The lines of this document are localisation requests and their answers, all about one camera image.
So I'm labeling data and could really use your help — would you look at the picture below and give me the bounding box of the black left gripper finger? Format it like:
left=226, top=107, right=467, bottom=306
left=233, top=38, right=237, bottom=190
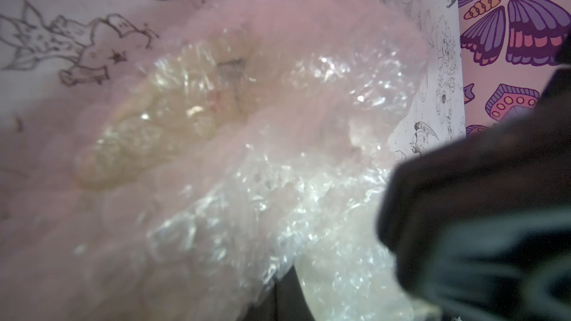
left=242, top=267, right=315, bottom=321

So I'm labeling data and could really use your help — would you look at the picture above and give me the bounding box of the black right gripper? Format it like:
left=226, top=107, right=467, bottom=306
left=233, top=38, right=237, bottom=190
left=376, top=41, right=570, bottom=320

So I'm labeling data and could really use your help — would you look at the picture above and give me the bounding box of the clear bubble wrap sheet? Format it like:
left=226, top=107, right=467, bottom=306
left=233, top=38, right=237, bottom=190
left=1, top=0, right=425, bottom=320

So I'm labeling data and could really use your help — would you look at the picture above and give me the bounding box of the cream dinner plate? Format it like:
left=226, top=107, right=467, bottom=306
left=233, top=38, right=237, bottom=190
left=75, top=33, right=262, bottom=189

